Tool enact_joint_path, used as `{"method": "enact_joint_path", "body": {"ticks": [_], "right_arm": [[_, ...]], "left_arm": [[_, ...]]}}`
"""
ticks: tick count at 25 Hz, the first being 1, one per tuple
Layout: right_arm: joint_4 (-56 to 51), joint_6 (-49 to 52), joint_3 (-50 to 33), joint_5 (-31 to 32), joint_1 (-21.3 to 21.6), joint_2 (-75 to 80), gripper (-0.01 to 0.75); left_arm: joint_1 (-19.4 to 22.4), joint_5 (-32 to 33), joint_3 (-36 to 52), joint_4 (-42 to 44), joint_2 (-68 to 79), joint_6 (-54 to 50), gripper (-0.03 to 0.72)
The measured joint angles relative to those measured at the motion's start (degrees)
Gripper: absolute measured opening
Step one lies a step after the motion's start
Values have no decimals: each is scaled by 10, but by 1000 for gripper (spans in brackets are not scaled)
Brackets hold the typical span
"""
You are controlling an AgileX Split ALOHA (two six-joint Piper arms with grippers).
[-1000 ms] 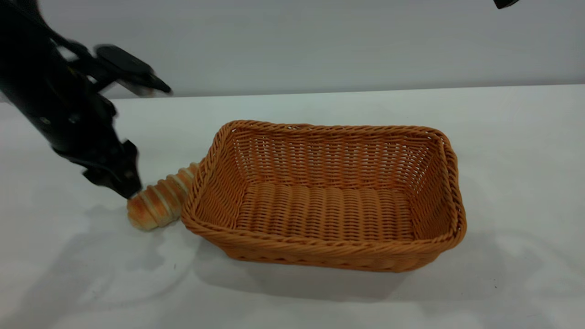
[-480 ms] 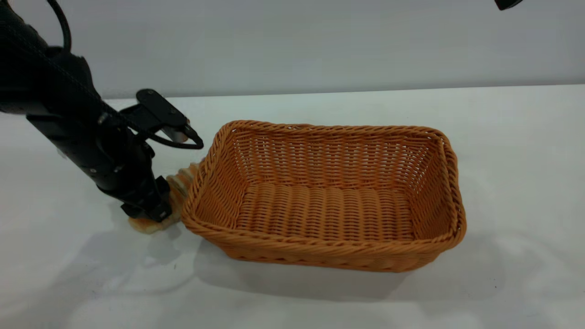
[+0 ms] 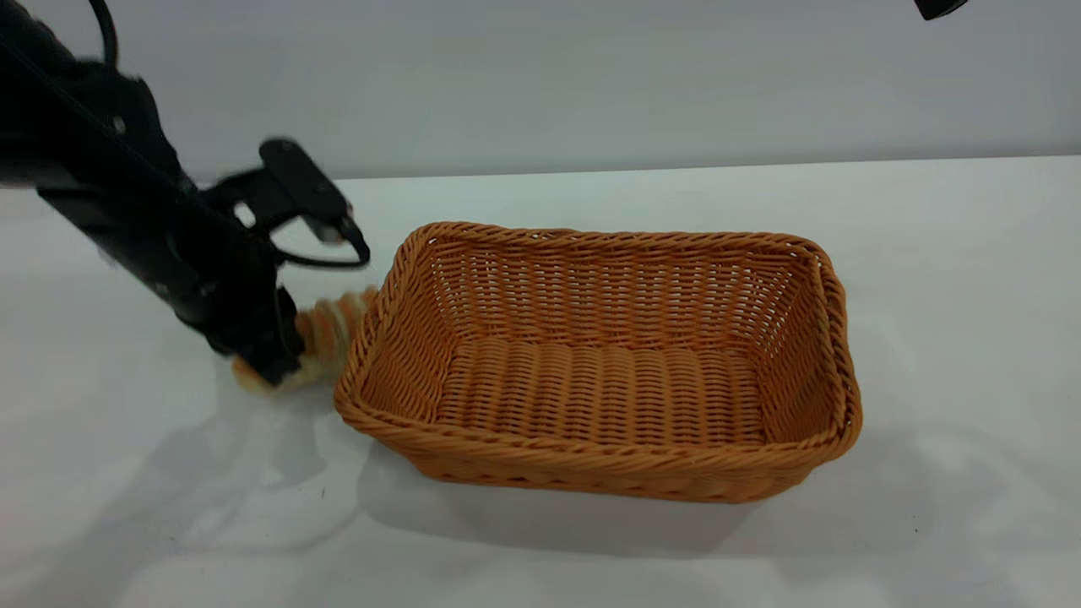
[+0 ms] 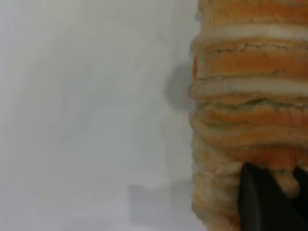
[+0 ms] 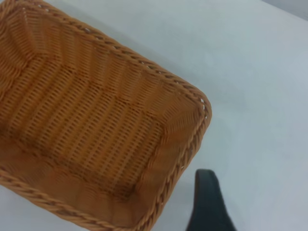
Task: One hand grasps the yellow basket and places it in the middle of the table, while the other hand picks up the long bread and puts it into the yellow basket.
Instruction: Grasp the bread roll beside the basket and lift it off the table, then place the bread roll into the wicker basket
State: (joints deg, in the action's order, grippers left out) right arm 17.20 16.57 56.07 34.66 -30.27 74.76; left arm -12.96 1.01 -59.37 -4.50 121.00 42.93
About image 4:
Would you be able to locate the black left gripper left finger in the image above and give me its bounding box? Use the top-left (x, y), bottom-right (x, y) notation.
top-left (236, 162), bottom-right (302, 231)

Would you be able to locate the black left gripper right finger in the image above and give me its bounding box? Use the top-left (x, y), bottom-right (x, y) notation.
top-left (293, 167), bottom-right (308, 231)

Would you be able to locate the striped orange bread roll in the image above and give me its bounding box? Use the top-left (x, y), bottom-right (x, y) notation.
top-left (189, 0), bottom-right (308, 231)

